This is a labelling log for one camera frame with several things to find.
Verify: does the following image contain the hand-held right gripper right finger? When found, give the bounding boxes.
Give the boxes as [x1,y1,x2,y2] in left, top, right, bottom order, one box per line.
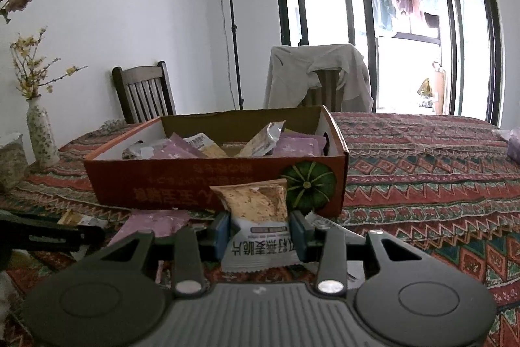
[288,210,431,297]

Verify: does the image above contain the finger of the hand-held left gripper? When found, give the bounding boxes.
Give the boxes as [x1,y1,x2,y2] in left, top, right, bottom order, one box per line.
[0,220,107,263]
[0,209,66,226]

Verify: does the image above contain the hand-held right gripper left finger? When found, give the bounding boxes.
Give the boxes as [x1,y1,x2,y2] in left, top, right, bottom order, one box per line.
[83,211,233,298]

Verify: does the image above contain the white oat crisp packet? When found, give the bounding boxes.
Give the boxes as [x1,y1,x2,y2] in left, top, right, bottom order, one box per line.
[209,180,302,273]

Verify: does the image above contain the orange cardboard box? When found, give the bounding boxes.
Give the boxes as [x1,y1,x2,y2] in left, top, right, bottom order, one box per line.
[83,105,350,218]

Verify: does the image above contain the pile of snack packets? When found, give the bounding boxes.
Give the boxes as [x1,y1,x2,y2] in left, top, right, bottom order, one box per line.
[122,120,328,160]

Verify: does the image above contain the white snack packet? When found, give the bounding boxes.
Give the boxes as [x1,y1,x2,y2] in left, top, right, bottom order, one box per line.
[305,211,360,240]

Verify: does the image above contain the tan snack packet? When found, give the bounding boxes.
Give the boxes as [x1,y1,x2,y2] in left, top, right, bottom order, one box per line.
[57,209,109,228]

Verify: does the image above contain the purple snack packet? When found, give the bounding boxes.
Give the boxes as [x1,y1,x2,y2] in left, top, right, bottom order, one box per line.
[108,209,192,247]

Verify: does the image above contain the floral ceramic vase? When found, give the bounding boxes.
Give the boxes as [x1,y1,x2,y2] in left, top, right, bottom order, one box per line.
[26,95,61,169]

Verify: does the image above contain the yellow flower branches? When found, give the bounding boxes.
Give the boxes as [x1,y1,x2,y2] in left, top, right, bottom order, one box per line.
[10,27,88,100]

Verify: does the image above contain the jacket-covered chair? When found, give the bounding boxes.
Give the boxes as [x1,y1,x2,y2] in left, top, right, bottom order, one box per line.
[309,66,347,112]

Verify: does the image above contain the beige draped jacket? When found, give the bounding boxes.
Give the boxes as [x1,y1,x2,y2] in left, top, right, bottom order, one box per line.
[264,43,374,113]

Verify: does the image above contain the dark wooden chair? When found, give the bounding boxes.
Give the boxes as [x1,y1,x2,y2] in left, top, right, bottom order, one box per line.
[112,61,178,124]

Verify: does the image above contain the black light stand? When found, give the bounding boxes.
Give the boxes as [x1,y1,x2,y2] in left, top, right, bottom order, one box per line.
[212,0,247,111]

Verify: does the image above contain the purple tissue pack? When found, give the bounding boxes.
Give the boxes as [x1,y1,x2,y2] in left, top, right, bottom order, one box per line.
[493,127,520,163]

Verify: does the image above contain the dark hanging cloth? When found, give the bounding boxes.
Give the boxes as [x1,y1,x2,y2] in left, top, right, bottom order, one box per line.
[422,11,442,33]

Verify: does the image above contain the black sliding door frame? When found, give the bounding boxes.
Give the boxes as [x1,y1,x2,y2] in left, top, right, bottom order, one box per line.
[270,0,505,128]

